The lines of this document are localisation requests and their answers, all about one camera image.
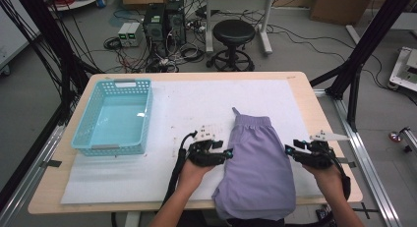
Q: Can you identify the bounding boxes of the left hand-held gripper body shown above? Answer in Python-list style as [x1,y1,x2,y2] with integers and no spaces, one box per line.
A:
[187,124,227,167]

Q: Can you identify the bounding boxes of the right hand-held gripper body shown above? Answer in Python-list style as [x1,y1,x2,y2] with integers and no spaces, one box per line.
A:
[296,130,351,170]

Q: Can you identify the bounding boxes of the purple shorts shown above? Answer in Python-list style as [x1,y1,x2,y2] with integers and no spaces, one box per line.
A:
[211,106,297,221]

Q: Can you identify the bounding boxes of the light blue plastic basket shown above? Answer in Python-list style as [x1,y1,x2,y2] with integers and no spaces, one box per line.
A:
[71,78,154,157]

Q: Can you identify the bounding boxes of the person's left hand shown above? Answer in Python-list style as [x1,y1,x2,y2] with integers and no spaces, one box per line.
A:
[178,161,214,196]

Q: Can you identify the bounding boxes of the person's right hand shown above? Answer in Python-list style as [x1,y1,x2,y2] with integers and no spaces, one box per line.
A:
[303,164,345,199]

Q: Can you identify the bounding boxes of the black tape strip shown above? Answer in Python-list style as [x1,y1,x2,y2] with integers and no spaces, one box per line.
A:
[39,159,63,169]
[337,157,357,168]

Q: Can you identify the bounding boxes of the white foam mat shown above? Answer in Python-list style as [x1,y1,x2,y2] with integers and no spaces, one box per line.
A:
[60,79,324,205]

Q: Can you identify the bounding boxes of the dark device on floor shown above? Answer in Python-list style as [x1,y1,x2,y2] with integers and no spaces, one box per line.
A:
[316,203,335,227]

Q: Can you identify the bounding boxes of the black tape cross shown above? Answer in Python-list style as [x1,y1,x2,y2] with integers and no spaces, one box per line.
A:
[352,201,380,220]

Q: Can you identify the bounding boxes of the metal stand with red wheel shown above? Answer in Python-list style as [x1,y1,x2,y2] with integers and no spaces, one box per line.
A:
[387,127,417,153]

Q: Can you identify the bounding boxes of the black round stool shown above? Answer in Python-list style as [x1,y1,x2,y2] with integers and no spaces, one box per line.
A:
[206,19,257,73]

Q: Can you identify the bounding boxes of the white metal device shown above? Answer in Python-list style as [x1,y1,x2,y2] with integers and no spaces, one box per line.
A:
[387,46,417,92]

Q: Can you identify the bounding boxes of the black computer tower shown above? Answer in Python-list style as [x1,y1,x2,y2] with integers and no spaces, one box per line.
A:
[164,0,187,46]
[143,3,166,43]

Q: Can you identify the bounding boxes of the white power supply unit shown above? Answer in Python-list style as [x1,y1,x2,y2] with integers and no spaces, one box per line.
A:
[127,22,143,47]
[117,22,132,48]

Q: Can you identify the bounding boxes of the large cardboard box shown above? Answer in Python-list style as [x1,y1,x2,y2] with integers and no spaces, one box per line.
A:
[309,0,378,27]

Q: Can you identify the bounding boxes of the round white table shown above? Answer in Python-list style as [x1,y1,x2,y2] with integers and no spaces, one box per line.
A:
[45,0,107,12]

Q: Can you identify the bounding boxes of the white panel cart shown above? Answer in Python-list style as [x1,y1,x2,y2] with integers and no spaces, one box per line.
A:
[0,0,41,78]

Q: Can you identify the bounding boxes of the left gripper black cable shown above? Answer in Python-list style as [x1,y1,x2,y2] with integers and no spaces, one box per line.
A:
[161,131,199,208]

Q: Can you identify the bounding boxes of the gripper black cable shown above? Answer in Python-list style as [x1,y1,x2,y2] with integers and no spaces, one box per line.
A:
[328,149,352,201]
[161,131,199,208]

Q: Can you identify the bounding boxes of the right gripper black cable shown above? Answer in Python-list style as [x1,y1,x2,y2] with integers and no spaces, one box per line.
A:
[328,149,352,201]

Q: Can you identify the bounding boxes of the aluminium rail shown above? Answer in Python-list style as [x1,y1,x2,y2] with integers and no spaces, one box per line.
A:
[313,88,404,227]
[0,123,67,227]

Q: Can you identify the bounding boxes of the long black floor cable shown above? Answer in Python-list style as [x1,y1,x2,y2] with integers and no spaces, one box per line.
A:
[267,22,417,107]

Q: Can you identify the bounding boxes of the tangle of floor cables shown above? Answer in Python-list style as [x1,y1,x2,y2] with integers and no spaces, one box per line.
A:
[102,4,210,74]

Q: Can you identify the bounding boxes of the white desk frame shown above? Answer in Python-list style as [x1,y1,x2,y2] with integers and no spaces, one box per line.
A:
[196,0,303,56]

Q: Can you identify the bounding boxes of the black frame post with cables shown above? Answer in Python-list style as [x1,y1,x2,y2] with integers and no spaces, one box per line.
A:
[13,0,102,123]

